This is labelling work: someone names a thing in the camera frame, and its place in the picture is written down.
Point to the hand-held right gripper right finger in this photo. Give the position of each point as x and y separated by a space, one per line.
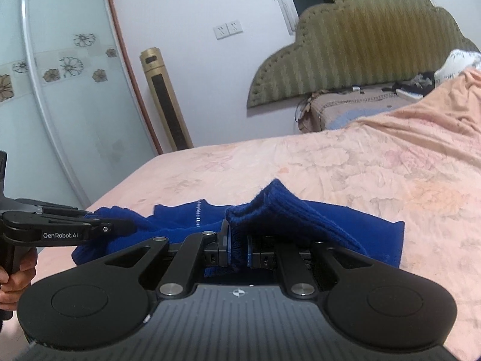
251 255

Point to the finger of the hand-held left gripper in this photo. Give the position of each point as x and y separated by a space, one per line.
112 226
56 207

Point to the frosted floral glass door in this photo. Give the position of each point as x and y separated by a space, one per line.
67 112

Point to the white wall socket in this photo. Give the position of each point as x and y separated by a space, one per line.
227 29

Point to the person's left hand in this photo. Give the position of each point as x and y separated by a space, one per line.
18 278

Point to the peach blanket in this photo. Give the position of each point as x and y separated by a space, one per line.
432 128

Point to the olive striped headboard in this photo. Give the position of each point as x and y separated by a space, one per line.
368 41

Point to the brown patterned pillow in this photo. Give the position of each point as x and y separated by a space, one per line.
349 111

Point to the blue beaded sweater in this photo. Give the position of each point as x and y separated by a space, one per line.
308 218

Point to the gold tower fan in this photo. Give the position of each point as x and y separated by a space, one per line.
165 101

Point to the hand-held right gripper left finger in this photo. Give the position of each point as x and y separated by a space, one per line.
225 242

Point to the pink floral bed sheet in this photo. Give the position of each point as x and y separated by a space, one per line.
263 165

